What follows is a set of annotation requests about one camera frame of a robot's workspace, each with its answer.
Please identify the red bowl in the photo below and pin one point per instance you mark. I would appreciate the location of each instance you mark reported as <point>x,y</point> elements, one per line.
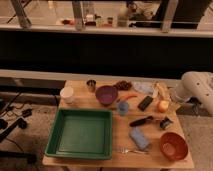
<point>173,146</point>

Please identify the black rectangular block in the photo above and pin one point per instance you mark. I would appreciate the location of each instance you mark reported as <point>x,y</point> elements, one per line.
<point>145,103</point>

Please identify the green plastic tray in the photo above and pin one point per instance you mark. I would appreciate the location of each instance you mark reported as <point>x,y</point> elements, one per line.
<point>81,134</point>

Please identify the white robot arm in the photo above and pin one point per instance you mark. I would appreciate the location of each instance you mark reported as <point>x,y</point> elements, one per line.
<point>195,84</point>

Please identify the small blue cup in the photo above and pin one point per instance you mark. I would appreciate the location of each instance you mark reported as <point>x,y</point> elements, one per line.
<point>123,108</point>

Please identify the clear plastic bag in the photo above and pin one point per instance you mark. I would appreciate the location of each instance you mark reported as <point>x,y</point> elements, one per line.
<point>144,87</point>

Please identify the purple bowl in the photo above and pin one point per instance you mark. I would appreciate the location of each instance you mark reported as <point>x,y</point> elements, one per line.
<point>106,94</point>

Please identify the silver fork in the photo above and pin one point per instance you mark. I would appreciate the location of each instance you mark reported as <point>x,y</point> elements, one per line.
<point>125,151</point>

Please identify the small metal cup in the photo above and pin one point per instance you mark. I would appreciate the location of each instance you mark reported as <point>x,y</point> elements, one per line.
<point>91,84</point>

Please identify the dark red grapes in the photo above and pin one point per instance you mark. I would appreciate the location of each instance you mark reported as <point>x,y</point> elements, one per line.
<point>123,85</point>

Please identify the wooden table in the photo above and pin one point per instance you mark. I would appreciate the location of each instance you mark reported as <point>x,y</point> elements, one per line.
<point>154,159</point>

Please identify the orange apple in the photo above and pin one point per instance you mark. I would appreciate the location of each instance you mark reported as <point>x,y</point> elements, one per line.
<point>163,106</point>

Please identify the white cup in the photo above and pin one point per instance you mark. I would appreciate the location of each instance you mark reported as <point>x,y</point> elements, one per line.
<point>67,94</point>

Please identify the orange carrot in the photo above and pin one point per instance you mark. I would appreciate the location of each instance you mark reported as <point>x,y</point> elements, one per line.
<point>126,97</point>

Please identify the small black clip object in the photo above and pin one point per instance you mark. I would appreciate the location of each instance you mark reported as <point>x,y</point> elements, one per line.
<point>165,123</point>

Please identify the blue sponge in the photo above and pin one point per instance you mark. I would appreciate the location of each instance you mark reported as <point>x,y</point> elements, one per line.
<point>139,139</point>

